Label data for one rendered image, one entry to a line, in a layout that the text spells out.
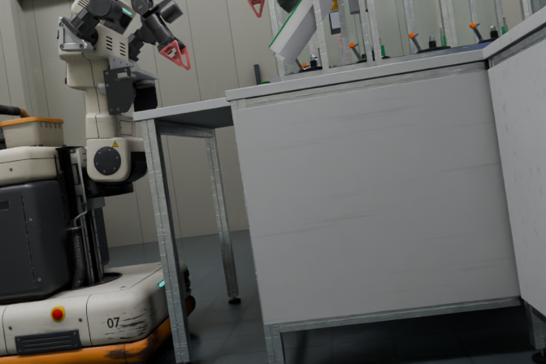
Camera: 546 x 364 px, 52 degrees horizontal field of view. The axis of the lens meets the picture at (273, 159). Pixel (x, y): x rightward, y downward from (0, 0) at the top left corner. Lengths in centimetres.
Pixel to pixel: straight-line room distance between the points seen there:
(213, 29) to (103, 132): 371
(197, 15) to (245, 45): 57
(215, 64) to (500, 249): 434
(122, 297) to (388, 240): 89
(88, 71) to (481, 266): 149
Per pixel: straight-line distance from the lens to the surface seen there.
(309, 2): 193
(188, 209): 571
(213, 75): 566
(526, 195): 151
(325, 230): 164
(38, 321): 210
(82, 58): 219
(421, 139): 164
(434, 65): 166
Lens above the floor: 64
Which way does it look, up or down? level
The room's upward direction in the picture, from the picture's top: 8 degrees counter-clockwise
